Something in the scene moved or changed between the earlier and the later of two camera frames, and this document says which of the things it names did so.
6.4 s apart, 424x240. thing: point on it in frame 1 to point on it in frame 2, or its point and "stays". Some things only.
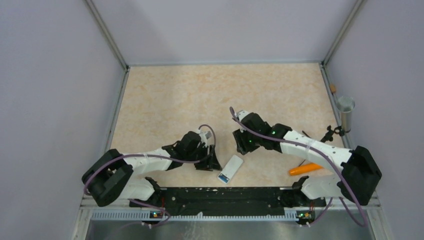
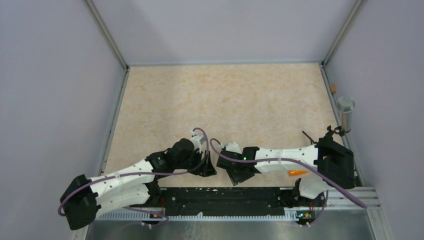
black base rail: (233, 201) stays
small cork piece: (333, 87) stays
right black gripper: (243, 147) to (236, 178)
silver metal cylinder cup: (345, 104) stays
